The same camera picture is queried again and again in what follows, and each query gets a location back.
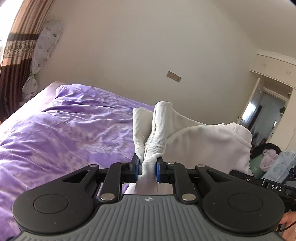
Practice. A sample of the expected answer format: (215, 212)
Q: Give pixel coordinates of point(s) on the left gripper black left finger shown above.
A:
(68, 202)

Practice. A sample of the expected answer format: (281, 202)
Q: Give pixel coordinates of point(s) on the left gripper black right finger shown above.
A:
(230, 203)

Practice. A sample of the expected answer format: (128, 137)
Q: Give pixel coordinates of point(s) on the white small shirt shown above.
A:
(167, 134)

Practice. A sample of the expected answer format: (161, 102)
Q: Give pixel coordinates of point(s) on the person's right hand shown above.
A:
(289, 220)

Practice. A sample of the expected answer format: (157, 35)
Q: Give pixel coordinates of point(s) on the pink cloth pile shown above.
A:
(269, 158)

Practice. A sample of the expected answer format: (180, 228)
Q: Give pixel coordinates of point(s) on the purple floral bed quilt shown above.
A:
(81, 125)

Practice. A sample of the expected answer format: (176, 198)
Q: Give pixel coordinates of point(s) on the white open door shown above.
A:
(246, 116)

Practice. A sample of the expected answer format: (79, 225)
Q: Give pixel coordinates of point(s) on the white wardrobe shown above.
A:
(275, 75)

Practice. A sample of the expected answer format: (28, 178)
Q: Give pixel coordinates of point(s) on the brown striped curtain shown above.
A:
(18, 53)

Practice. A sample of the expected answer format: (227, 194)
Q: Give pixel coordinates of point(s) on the white floral tied curtain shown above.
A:
(46, 43)

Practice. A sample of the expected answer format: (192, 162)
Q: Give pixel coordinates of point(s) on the gold wall socket plate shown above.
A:
(173, 76)

